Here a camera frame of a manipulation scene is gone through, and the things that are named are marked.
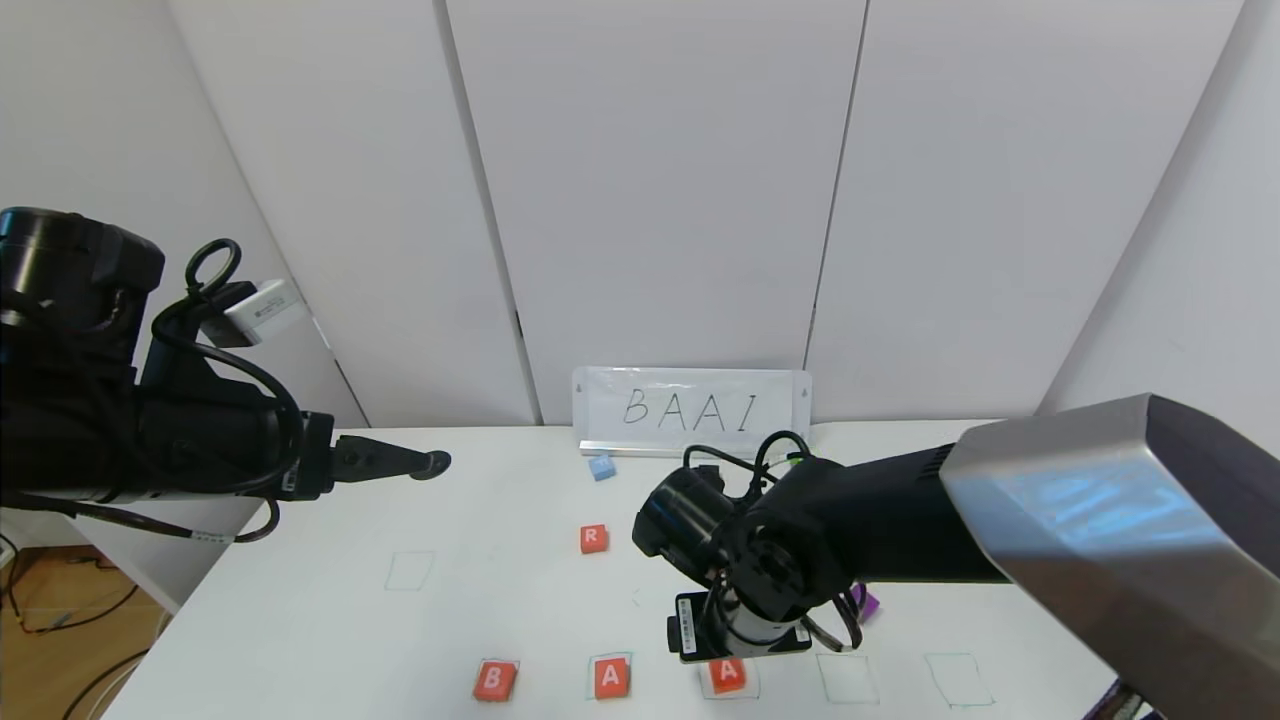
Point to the light blue letter block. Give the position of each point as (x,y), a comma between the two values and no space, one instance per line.
(602,467)

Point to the orange letter A block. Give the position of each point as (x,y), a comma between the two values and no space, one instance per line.
(727,676)
(611,678)

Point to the orange letter B block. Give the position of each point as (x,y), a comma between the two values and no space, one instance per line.
(494,682)

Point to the orange letter R block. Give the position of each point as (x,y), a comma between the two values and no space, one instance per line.
(594,539)

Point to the purple letter I block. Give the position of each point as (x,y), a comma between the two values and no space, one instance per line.
(869,604)

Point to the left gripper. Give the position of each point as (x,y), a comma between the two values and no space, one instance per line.
(312,456)

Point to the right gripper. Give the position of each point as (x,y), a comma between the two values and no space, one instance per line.
(690,630)

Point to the white sign reading BAAI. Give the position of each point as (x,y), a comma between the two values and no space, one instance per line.
(690,410)

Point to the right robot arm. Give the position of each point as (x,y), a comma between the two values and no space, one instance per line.
(1080,520)

